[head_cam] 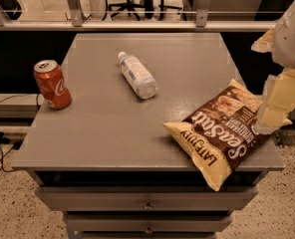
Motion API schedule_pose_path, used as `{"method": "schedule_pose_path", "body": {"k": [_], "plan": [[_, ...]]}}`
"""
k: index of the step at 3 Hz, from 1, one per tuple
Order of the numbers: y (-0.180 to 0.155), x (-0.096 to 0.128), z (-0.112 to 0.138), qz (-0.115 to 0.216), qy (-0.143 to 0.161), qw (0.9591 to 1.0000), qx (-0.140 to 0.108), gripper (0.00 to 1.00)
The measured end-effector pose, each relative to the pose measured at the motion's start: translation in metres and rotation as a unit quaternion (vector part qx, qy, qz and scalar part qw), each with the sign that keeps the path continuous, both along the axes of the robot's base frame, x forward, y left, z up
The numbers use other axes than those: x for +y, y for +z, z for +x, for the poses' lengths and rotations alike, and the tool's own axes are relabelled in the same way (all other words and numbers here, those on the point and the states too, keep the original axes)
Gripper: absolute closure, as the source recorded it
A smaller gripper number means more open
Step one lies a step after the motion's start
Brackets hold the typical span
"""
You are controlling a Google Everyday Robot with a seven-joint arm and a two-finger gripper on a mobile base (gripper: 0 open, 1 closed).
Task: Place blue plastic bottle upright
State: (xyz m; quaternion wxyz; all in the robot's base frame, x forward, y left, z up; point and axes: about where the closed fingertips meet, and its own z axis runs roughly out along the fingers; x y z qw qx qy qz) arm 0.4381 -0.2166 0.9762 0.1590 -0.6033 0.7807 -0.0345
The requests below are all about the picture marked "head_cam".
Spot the red soda can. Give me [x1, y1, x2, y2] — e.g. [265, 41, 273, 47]
[34, 60, 72, 110]

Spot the metal railing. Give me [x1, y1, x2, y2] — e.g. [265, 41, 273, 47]
[0, 0, 276, 32]

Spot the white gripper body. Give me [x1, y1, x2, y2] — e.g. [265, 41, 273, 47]
[272, 0, 295, 68]

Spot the grey drawer cabinet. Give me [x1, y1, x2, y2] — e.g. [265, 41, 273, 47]
[13, 33, 283, 239]

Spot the brown yellow chip bag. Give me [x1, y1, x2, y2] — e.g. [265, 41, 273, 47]
[162, 79, 293, 192]

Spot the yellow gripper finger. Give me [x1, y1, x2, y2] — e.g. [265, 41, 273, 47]
[251, 28, 274, 53]
[254, 68, 295, 134]

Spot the lower drawer knob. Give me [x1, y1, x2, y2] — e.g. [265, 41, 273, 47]
[145, 227, 153, 234]

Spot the upper drawer knob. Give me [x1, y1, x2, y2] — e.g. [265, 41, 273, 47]
[144, 201, 153, 211]

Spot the drawer knob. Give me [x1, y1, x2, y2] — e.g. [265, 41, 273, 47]
[144, 201, 153, 211]
[145, 227, 153, 234]

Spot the clear plastic water bottle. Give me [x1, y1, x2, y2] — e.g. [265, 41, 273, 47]
[118, 52, 157, 100]

